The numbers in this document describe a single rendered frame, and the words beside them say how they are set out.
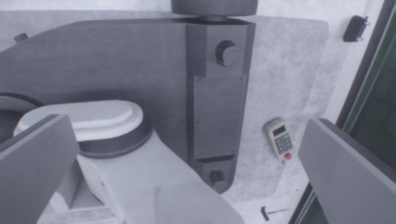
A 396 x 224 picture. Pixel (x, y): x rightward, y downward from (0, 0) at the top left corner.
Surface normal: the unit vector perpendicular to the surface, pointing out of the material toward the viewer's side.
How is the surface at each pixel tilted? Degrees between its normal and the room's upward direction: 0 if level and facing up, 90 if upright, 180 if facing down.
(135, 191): 90
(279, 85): 0
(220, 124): 0
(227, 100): 0
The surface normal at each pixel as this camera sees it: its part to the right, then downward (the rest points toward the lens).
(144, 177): 0.01, -0.87
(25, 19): 0.18, 0.49
